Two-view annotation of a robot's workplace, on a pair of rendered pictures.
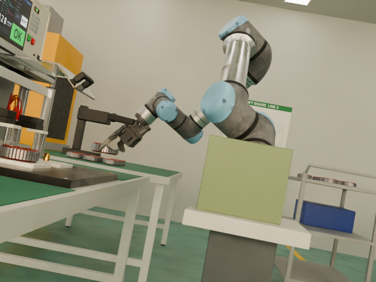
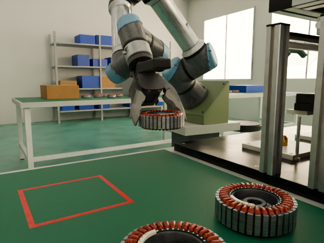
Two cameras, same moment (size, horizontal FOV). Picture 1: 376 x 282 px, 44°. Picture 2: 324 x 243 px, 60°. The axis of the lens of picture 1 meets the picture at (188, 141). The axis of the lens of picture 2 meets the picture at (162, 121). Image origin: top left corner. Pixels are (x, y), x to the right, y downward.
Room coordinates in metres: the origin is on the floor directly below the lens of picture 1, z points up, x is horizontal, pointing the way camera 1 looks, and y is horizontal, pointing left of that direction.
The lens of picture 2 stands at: (2.28, 0.88, 0.95)
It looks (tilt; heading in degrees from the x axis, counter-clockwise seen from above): 8 degrees down; 235
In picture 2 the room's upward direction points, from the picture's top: straight up
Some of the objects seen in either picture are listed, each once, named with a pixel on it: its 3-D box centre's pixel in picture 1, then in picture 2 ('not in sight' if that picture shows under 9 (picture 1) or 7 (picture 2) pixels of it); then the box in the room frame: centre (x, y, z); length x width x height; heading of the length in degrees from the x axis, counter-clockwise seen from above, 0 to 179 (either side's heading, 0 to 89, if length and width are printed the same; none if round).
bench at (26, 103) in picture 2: not in sight; (113, 126); (0.77, -2.40, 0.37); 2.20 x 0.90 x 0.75; 178
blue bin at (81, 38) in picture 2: not in sight; (84, 40); (-0.08, -5.73, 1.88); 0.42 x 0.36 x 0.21; 88
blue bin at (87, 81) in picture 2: not in sight; (87, 81); (-0.13, -5.73, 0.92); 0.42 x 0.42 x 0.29; 88
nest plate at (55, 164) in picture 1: (45, 162); (283, 147); (1.60, 0.47, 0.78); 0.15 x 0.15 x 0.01; 88
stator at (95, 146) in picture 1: (105, 148); (161, 119); (1.90, 0.33, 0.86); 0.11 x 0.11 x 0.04
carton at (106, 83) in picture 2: not in sight; (104, 82); (-0.55, -5.72, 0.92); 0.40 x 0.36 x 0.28; 88
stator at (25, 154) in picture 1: (19, 153); not in sight; (1.36, 0.48, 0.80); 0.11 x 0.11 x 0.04
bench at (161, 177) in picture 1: (104, 207); not in sight; (3.86, 0.58, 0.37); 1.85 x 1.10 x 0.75; 178
